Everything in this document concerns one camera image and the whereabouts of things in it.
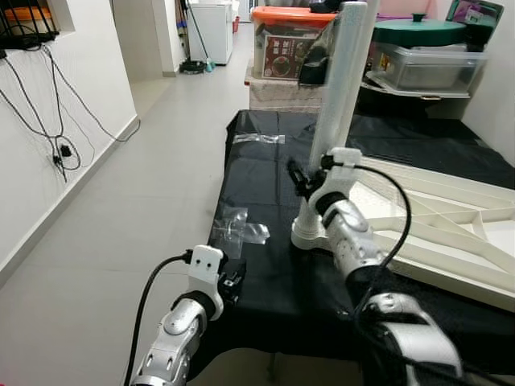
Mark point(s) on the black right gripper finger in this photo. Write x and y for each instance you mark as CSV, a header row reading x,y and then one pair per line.
x,y
298,178

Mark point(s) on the white plastic table top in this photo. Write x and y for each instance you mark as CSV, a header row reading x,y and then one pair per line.
x,y
451,233

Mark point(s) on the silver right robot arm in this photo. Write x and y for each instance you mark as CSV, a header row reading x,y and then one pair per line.
x,y
354,241

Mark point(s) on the black tablecloth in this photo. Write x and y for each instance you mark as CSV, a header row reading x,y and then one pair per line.
x,y
265,289

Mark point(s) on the clear plastic bag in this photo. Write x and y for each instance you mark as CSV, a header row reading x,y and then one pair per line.
x,y
240,227

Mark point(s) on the stone ledge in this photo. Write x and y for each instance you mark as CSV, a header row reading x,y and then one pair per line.
x,y
273,95

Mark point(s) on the black basin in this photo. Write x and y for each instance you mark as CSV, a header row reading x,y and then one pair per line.
x,y
386,100

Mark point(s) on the black plastic bag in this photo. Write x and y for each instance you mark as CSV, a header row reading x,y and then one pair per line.
x,y
316,60

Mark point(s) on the clear plastic storage box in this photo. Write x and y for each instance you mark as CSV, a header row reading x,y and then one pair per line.
x,y
426,71

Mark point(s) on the green pot lid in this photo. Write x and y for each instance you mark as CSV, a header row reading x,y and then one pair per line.
x,y
418,32

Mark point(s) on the pink box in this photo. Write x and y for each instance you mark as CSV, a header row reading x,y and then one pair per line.
x,y
410,6

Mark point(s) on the black power adapter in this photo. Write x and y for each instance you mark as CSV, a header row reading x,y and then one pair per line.
x,y
65,150

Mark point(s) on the black and orange device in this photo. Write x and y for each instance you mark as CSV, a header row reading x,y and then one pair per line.
x,y
28,24

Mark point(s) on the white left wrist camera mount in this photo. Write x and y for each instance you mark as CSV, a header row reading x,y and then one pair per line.
x,y
207,269

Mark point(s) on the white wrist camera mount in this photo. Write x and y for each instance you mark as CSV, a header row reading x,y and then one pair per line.
x,y
342,165
207,269

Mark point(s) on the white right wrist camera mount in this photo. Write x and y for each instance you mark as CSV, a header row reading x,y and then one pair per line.
x,y
342,165

